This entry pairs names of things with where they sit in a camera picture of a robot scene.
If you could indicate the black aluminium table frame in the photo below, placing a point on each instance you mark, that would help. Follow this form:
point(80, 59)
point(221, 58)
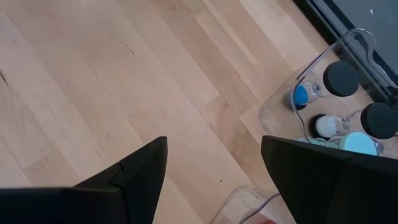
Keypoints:
point(323, 21)

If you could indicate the clear plastic tray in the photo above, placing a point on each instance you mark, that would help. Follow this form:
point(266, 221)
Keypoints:
point(280, 118)
point(236, 205)

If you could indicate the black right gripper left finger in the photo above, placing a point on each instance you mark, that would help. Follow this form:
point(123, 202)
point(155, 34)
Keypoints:
point(93, 202)

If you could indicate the white sand timer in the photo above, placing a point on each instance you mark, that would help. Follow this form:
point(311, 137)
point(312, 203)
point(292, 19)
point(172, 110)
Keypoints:
point(325, 126)

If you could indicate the blue sand timer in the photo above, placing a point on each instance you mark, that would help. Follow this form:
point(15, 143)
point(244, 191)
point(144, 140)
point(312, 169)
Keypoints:
point(300, 96)

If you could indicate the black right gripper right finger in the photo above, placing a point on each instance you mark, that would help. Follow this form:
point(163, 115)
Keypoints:
point(342, 186)

